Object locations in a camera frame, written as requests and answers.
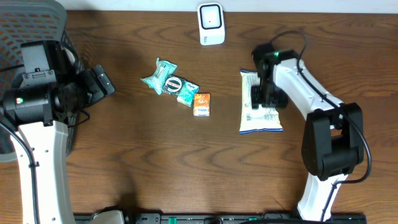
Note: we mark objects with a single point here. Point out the grey plastic mesh basket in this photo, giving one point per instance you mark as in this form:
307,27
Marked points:
35,45

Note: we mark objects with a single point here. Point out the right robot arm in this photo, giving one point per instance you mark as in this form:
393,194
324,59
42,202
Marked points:
332,143

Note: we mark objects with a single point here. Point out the small teal tissue pack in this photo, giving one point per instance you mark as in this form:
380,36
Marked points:
187,93

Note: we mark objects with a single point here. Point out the orange small snack packet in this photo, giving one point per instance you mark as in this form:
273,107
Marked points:
201,104

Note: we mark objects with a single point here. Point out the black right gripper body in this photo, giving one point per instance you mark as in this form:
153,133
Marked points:
268,93

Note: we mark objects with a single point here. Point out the large white snack bag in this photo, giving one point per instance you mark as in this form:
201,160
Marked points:
256,120

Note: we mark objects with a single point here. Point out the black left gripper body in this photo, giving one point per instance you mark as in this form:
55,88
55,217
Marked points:
92,86

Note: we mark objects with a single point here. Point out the teal snack packet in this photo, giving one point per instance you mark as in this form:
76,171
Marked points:
157,80

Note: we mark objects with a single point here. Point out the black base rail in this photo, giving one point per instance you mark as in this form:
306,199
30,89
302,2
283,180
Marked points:
268,217

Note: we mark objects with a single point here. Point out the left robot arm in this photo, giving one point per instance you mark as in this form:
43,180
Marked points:
51,91

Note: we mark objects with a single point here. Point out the white barcode scanner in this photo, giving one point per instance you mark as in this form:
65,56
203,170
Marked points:
211,23

